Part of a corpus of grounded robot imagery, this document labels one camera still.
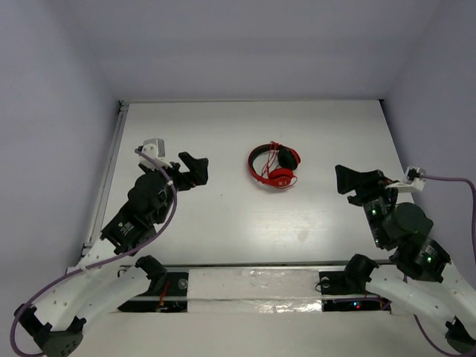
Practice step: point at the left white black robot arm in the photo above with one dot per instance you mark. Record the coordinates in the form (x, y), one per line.
(113, 270)

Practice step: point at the aluminium rail at front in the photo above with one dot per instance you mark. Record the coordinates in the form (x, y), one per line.
(259, 265)

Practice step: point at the white foil covered block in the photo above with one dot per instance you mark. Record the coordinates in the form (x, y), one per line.
(253, 290)

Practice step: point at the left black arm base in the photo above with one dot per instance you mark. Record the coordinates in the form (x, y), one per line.
(170, 298)

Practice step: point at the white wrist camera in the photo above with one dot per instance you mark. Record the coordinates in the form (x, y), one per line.
(413, 181)
(153, 154)

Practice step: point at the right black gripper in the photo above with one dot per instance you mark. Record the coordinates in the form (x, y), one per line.
(372, 181)

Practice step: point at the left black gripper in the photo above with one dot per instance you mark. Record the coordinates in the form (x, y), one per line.
(178, 175)

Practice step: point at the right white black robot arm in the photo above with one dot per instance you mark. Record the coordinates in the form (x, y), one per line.
(431, 288)

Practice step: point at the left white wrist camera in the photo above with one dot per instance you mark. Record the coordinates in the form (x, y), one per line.
(153, 154)

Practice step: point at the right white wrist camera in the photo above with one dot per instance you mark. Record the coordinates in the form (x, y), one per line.
(413, 181)

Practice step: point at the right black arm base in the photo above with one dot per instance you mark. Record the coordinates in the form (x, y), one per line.
(338, 294)

